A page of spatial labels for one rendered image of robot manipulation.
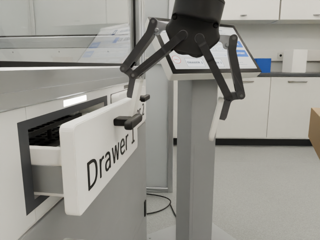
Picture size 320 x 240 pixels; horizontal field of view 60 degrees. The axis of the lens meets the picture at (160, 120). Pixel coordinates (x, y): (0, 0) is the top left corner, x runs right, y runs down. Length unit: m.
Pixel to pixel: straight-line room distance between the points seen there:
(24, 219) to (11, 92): 0.15
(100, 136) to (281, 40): 4.06
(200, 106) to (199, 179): 0.37
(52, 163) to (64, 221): 0.14
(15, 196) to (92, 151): 0.10
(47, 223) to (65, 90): 0.19
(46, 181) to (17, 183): 0.03
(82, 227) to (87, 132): 0.23
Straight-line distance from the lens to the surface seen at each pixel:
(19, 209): 0.37
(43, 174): 0.37
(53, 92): 0.40
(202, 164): 1.42
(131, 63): 0.45
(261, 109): 3.56
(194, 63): 1.19
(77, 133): 0.32
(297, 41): 4.43
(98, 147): 0.38
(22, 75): 0.35
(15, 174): 0.35
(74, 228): 0.51
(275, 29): 4.33
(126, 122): 0.41
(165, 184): 2.26
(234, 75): 0.44
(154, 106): 2.09
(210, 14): 0.43
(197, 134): 1.35
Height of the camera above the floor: 0.99
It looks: 11 degrees down
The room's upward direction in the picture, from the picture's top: straight up
